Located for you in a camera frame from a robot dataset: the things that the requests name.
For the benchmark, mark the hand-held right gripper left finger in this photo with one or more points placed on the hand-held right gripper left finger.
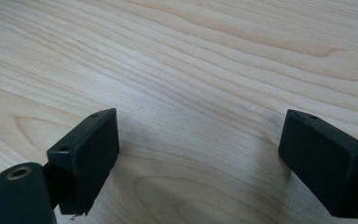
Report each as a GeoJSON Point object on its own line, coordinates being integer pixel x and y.
{"type": "Point", "coordinates": [85, 158]}

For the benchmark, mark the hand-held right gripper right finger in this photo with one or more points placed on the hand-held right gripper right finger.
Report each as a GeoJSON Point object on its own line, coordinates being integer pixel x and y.
{"type": "Point", "coordinates": [326, 161]}

